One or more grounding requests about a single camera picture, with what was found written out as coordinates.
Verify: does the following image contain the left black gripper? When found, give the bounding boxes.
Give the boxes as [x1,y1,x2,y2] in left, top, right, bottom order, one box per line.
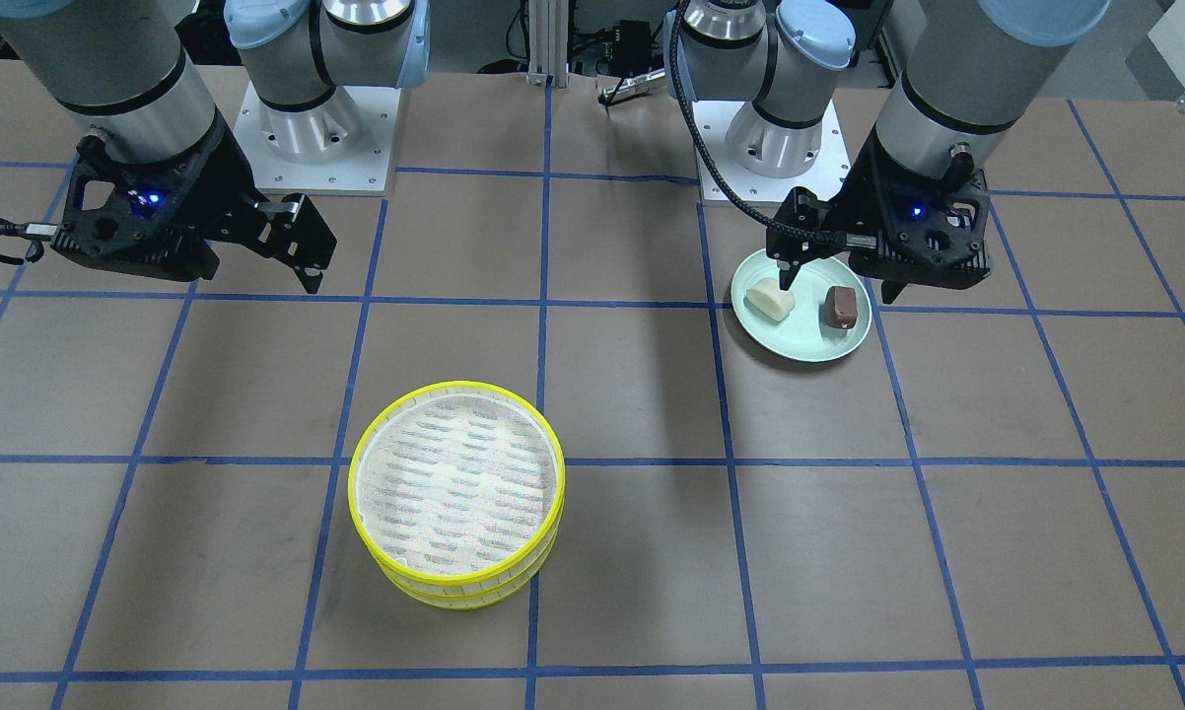
[767,133,993,305]

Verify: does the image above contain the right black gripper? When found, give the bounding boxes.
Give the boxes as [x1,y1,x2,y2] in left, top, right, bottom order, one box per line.
[50,115,337,295]

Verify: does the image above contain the white steamed bun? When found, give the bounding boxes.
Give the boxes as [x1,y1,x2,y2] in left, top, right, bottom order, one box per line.
[744,277,798,324]

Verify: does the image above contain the yellow steamer layer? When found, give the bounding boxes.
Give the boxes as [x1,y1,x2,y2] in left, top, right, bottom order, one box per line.
[348,380,566,580]
[353,507,564,610]

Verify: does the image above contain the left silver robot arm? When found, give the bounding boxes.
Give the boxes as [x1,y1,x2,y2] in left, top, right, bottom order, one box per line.
[662,1,1109,303]

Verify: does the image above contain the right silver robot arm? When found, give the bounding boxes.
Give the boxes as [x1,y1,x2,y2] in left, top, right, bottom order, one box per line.
[0,1,431,295]

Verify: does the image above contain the brown steamed bun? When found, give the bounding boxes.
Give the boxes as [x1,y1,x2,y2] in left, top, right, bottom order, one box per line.
[821,286,859,330]

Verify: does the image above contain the pale green plate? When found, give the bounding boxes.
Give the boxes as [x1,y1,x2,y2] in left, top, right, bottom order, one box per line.
[731,248,872,363]

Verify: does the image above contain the black electronics box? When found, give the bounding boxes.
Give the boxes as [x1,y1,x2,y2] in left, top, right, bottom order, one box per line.
[606,20,653,76]

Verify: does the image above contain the black braided cable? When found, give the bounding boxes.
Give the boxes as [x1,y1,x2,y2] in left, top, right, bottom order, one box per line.
[668,0,856,248]

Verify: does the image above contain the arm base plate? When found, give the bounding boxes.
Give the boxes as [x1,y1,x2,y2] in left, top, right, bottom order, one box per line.
[692,101,850,207]
[233,84,404,197]

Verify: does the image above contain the black cable with hook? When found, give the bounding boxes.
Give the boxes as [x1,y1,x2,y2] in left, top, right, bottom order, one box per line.
[0,207,60,266]

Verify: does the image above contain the aluminium frame post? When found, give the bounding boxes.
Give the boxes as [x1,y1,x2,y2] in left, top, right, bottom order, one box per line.
[526,0,571,90]

